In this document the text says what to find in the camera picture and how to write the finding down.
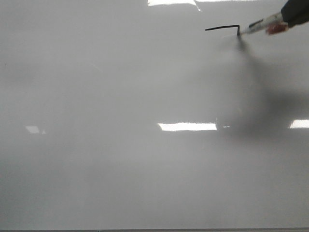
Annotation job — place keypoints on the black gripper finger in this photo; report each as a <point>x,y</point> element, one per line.
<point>295,12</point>

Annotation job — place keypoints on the black white whiteboard marker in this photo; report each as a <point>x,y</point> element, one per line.
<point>271,25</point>

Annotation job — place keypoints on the white whiteboard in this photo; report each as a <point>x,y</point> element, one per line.
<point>131,114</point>

